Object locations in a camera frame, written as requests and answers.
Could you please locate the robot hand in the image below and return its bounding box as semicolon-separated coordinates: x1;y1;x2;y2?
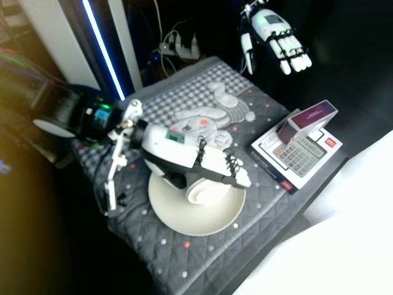
139;121;252;190
240;8;313;76

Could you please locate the white paper cup with lid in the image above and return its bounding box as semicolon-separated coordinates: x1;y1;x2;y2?
185;176;231;205

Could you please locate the maroon small box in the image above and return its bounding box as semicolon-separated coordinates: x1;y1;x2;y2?
277;100;339;145

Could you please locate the cream round plate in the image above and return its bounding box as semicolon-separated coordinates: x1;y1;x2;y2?
147;171;247;237

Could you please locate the calculator box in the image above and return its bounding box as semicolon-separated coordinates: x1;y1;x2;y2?
250;109;344;195

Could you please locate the white power strip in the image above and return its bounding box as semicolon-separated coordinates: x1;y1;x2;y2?
158;30;201;61

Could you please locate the grey quilt with bear print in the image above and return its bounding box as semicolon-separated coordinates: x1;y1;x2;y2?
72;56;349;295

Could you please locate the blue light strip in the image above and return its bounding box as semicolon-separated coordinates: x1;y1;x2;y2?
81;0;126;102

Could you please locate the white pillar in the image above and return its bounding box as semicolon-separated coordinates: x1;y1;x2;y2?
18;0;144;102

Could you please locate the white board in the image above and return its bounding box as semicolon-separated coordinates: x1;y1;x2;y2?
233;128;393;295

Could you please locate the white cable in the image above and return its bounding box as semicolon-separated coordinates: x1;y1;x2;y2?
152;0;173;77

